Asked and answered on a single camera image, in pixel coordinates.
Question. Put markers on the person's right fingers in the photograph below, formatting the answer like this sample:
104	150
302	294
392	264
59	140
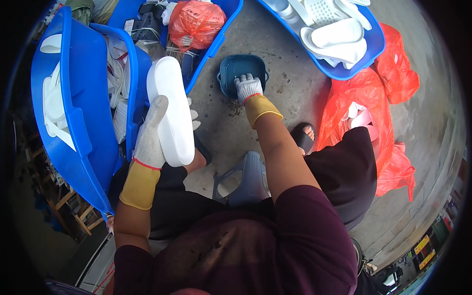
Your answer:
247	78

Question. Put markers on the red plastic bag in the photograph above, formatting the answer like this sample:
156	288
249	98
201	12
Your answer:
396	173
396	73

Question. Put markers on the orange plastic bag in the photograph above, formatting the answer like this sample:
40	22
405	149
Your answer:
195	24

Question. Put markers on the person's left hand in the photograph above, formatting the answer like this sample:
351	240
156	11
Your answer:
149	143

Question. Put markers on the wooden rack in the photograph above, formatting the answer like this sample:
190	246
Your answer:
70	202

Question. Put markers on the large blue tub with soles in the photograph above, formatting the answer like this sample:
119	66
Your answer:
84	92

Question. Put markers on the blue tub of white soles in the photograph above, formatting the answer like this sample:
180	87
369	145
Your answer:
361	55

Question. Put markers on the person's legs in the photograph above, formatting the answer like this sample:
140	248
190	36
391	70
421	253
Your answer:
343	173

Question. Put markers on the person's right hand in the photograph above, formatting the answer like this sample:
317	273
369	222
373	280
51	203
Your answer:
247	88

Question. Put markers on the teal plastic basin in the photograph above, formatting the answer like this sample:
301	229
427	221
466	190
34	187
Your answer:
236	68

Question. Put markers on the red bag with white soles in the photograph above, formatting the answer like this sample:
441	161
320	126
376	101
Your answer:
343	99

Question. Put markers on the white shoe sole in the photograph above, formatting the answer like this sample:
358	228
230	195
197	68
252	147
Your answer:
173	110

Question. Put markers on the grey plastic stool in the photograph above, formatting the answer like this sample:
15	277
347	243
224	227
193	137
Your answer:
250	177

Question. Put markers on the shelf with colourful goods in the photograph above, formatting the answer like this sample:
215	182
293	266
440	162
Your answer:
431	243

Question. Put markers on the person's body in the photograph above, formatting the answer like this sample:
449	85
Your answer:
258	250

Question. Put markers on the blue tub with dark parts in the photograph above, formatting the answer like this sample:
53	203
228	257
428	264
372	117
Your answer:
206	55

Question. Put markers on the green sack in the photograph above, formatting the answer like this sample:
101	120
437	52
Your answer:
81	11

